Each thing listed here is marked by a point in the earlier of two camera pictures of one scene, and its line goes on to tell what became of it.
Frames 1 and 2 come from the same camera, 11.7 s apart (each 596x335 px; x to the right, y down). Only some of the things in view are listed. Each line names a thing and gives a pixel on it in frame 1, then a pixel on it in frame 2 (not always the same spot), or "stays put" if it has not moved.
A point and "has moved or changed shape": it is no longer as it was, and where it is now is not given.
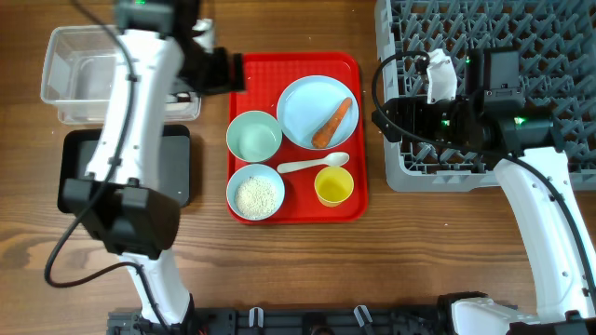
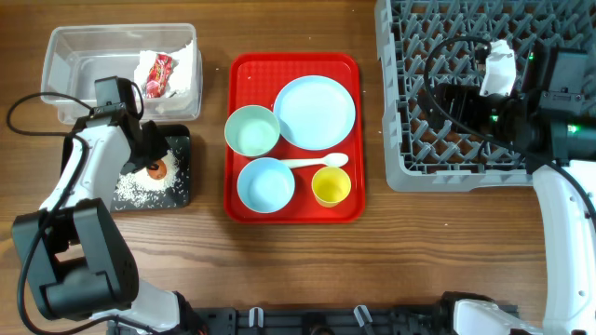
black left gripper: [219, 80] -> [160, 144]
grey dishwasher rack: [422, 47] stays put
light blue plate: [305, 105] stays put
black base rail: [291, 320] stays put
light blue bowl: [255, 192] has moved or changed shape
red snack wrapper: [183, 97] has moved or changed shape
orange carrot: [331, 123] -> [160, 172]
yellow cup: [332, 185] stays put
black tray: [78, 146] stays put
